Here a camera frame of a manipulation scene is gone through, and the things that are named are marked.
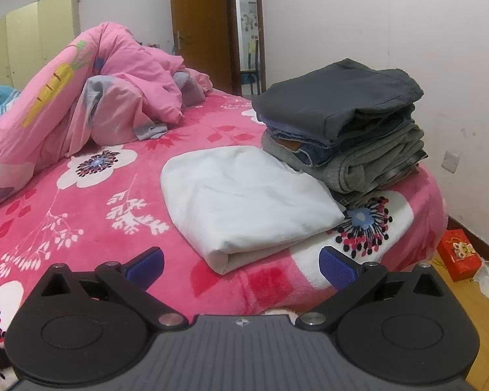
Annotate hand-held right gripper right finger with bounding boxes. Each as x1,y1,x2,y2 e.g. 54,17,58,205
295,245,459,331

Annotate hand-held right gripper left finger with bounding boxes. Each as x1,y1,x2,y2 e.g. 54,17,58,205
24,246,188,330

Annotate white shirt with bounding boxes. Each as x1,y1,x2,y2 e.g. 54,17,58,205
160,145,346,274

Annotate pink floral bed blanket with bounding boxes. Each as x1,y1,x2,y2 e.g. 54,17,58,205
0,90,449,359

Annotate red gift box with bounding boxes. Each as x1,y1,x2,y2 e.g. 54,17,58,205
437,229,482,282

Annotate folded blue jeans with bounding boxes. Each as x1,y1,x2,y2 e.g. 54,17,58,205
265,116,416,167

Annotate dark grey folded pants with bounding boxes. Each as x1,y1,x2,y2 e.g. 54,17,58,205
253,59,424,143

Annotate pink carrot print duvet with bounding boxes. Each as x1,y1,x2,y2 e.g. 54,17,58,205
0,22,213,210

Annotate yellow chair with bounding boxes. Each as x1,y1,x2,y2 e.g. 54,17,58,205
240,40,262,95

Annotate pale yellow wardrobe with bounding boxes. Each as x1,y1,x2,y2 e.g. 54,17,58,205
0,0,82,90

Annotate brown wooden door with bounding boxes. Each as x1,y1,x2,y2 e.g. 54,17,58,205
169,0,234,94

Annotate white wall socket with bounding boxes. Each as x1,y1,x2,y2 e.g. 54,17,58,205
442,151,461,174

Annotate dark brown door frame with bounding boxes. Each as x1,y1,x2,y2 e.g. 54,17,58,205
224,0,265,96

